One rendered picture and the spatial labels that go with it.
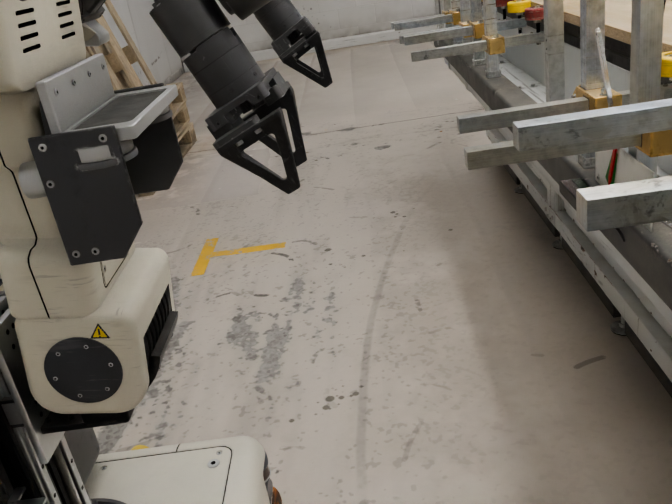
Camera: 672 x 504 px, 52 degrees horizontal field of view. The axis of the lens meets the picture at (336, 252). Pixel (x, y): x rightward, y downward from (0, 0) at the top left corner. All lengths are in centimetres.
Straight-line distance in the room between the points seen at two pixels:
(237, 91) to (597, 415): 147
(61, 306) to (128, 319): 9
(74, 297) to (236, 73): 41
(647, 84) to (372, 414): 115
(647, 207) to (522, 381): 142
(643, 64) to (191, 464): 111
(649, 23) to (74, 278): 91
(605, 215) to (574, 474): 118
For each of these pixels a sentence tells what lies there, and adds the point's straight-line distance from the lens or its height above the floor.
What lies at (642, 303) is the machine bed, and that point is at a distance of 206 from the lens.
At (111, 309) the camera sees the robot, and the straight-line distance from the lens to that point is 95.
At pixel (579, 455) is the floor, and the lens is 180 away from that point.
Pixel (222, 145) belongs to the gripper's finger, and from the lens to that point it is 63.
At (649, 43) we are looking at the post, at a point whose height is 98.
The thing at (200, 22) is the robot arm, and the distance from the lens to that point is 66.
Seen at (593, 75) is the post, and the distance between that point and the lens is 144.
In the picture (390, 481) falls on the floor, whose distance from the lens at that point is 175.
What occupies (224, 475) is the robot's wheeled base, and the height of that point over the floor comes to 28.
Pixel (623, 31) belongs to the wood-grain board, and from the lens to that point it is 183.
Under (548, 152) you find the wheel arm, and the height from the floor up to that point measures 84.
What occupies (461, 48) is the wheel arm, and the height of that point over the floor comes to 82.
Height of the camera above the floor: 119
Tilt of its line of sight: 24 degrees down
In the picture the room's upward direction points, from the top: 10 degrees counter-clockwise
